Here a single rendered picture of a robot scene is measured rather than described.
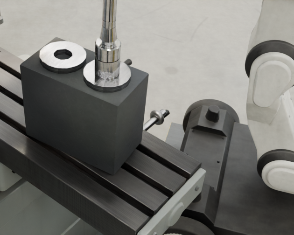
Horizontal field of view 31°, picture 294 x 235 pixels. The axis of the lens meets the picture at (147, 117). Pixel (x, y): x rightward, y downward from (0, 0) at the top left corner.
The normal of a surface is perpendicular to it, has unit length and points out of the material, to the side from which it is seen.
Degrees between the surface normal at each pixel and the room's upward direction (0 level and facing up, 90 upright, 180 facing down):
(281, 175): 90
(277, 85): 90
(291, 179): 90
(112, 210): 0
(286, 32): 90
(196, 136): 0
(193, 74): 0
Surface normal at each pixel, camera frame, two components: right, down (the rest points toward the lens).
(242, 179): 0.08, -0.74
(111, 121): -0.47, 0.56
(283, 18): -0.25, 0.63
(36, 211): 0.80, 0.45
